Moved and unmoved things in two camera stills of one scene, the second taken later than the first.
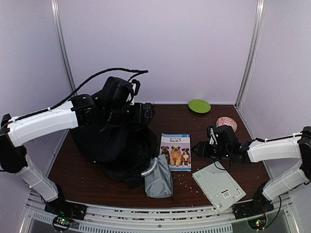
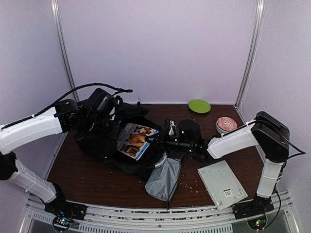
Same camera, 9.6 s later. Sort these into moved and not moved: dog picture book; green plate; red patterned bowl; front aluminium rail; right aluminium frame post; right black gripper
Moved: dog picture book; right black gripper
Not moved: green plate; front aluminium rail; red patterned bowl; right aluminium frame post
